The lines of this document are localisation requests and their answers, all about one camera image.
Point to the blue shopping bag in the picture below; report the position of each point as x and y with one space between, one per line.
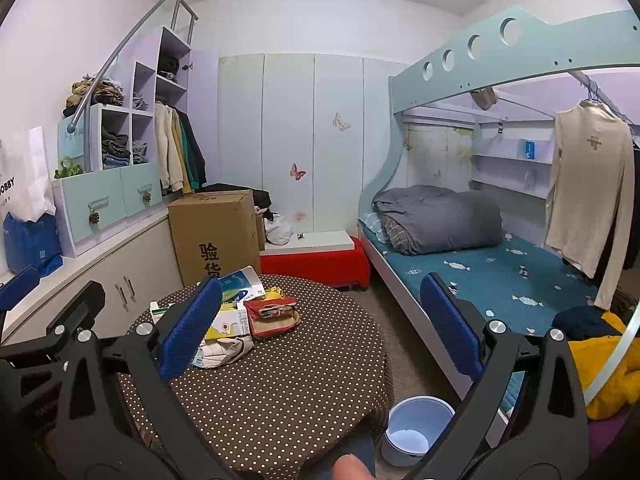
32 243

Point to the large brown cardboard box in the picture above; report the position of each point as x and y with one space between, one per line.
214 234

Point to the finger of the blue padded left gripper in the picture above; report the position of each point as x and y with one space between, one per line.
17 288
81 311

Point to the red storage bench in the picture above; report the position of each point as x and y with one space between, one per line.
340 269

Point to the teal bunk bed frame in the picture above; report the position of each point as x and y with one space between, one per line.
510 46

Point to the person's right hand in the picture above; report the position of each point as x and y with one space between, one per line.
349 467

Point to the red snack wrapper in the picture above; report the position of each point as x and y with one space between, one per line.
270 318

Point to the white plastic bag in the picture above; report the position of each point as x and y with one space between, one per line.
278 231

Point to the cream hanging sweater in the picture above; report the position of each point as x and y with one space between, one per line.
591 193

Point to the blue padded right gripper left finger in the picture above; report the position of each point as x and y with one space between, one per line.
183 326

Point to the navy blue garment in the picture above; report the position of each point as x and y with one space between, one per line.
583 323

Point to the yellow white packet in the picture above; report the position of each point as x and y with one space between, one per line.
229 322

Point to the purple stepped shelf unit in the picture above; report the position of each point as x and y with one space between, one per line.
107 177

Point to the blue white paper box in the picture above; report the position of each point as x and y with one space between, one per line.
241 285

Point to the white wardrobe doors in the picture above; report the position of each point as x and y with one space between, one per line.
310 129

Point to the white shopping bag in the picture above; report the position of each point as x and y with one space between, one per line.
26 191

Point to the hanging clothes row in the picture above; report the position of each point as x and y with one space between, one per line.
180 159

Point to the blue patterned mattress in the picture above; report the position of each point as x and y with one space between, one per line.
517 282

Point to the light blue trash bucket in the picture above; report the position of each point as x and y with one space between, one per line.
413 427

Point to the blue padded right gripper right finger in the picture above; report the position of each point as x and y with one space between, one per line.
457 323

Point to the grey folded quilt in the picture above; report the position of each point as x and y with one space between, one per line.
425 219

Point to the white green medicine box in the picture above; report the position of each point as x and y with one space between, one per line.
157 310

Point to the person's blue jeans leg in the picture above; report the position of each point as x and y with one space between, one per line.
357 444

